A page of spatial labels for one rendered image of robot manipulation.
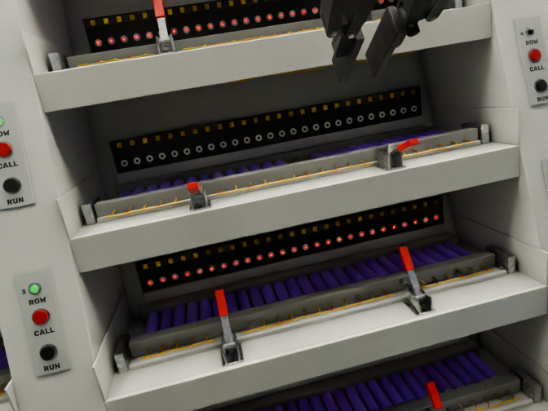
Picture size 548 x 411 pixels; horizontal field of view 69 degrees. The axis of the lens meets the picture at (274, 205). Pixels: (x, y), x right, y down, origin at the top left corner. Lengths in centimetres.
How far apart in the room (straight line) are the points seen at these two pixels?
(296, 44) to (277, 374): 43
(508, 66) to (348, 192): 29
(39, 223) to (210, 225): 20
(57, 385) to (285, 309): 30
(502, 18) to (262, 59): 34
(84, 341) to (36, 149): 24
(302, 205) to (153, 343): 28
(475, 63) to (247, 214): 42
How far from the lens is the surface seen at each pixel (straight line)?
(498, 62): 68
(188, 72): 55
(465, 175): 62
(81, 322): 55
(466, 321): 63
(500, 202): 71
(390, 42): 42
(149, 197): 57
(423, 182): 58
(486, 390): 76
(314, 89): 76
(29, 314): 57
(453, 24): 66
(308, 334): 57
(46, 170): 55
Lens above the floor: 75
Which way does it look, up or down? 1 degrees down
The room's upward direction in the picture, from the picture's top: 12 degrees counter-clockwise
